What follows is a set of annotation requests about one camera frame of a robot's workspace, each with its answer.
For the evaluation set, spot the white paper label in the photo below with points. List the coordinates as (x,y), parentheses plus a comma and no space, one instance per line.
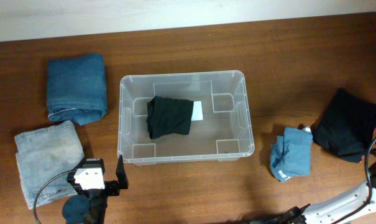
(197,113)

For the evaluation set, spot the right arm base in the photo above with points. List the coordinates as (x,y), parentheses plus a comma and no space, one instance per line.
(292,216)

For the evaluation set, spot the black folded garment in bin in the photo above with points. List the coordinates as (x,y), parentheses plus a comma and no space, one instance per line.
(168,116)

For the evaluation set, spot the small blue cloth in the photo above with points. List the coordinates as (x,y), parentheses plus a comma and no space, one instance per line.
(291,154)

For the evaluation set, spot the clear plastic storage bin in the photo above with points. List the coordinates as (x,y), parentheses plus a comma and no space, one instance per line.
(224,134)

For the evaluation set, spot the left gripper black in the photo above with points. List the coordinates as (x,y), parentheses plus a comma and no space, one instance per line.
(110,189)

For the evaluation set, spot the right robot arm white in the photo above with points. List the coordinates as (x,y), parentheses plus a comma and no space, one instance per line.
(355,203)

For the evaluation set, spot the light blue jeans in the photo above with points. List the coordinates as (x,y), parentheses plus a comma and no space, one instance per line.
(43,154)

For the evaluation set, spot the black garment with red trim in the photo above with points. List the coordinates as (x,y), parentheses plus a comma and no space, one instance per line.
(347,126)

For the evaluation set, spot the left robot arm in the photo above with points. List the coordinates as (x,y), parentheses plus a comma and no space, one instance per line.
(91,201)

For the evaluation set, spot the dark blue jeans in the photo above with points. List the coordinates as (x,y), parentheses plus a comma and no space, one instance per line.
(76,89)

